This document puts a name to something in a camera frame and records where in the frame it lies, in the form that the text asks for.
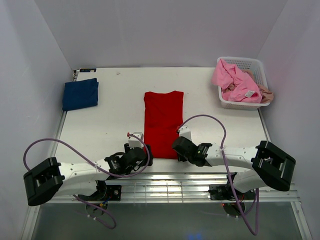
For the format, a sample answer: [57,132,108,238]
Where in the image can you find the red t-shirt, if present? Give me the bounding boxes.
[144,91,184,160]

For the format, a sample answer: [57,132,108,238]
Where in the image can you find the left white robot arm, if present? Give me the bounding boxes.
[23,143,153,207]

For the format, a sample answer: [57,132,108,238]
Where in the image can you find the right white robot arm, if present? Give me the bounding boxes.
[172,136,296,201]

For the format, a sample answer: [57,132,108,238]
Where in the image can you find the pink t-shirt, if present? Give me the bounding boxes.
[211,59,262,104]

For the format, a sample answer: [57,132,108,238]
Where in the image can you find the folded blue t-shirt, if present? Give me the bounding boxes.
[62,78,99,112]

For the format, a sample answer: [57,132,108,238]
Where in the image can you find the beige garment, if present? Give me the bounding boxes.
[242,69,274,104]

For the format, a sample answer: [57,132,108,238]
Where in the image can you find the small blue label sticker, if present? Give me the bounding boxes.
[79,68,97,73]

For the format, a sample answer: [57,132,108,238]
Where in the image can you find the white plastic laundry basket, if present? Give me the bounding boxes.
[217,56,270,111]

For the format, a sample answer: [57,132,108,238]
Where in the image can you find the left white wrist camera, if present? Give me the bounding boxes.
[127,132,144,149]

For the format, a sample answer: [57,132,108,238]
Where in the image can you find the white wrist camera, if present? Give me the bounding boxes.
[127,132,144,149]
[177,125,192,141]

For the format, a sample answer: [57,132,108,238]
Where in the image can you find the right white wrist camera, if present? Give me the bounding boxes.
[177,125,192,141]

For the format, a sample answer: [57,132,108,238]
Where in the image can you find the aluminium table frame rail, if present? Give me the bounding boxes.
[28,172,301,205]

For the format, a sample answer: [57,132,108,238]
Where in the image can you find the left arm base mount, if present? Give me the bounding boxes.
[83,180,122,210]

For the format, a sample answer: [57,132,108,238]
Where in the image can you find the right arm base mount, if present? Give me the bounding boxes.
[208,184,256,217]

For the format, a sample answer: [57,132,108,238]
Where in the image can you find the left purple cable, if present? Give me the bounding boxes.
[22,133,151,230]

